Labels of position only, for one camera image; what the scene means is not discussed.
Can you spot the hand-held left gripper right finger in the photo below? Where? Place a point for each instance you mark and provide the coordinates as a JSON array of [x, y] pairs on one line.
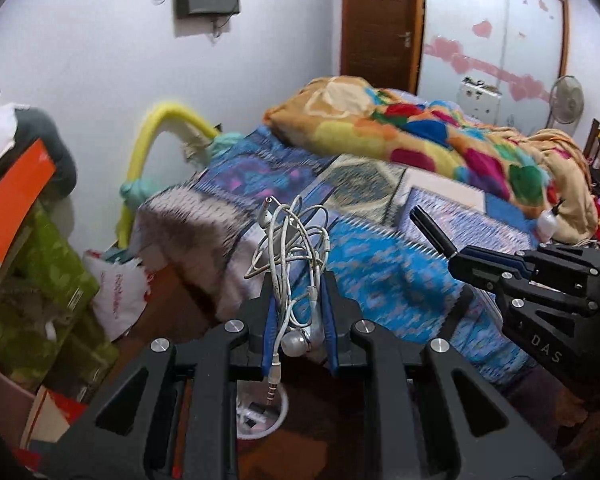
[[330, 332]]

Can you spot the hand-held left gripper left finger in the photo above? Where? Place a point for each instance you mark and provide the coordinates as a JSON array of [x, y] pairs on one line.
[[267, 332]]

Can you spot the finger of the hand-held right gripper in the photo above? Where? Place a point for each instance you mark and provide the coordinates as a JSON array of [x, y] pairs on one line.
[[490, 260], [487, 282]]

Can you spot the white round bin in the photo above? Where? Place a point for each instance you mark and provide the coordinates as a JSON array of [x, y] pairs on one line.
[[275, 422]]

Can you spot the white spray bottle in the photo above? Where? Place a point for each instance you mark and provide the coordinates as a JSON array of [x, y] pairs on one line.
[[549, 222]]

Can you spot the blue floral cloth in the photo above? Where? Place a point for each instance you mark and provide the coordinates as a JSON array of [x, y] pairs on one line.
[[380, 270]]

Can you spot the bed with blue sheet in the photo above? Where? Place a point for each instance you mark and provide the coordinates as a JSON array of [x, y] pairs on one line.
[[195, 220]]

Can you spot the white plastic bag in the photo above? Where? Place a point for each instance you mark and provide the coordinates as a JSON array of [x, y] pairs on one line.
[[117, 300]]

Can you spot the standing fan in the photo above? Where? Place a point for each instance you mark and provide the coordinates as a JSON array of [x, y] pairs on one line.
[[566, 100]]

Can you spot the colourful patchwork blanket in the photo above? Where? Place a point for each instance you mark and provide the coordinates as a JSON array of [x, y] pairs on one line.
[[360, 130]]

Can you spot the teal cloth tie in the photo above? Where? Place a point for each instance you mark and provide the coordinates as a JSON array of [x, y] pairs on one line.
[[131, 192], [225, 144]]

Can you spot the row of pink heart stickers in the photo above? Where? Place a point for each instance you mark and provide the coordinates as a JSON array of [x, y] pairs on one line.
[[460, 62]]

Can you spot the yellow foam tube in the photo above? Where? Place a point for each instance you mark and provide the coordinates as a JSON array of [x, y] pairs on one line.
[[150, 130]]

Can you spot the red white cardboard box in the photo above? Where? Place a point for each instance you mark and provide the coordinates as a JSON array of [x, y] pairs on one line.
[[50, 420]]

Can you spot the white sliding wardrobe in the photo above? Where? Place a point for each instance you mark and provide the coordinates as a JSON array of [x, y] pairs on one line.
[[480, 10]]

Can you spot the brown wooden door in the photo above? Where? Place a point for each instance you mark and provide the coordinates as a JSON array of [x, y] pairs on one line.
[[380, 20]]

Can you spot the orange box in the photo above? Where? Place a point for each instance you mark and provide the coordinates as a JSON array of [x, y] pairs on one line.
[[15, 200]]

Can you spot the dark grey cushion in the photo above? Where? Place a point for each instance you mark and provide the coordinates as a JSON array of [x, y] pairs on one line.
[[50, 145]]

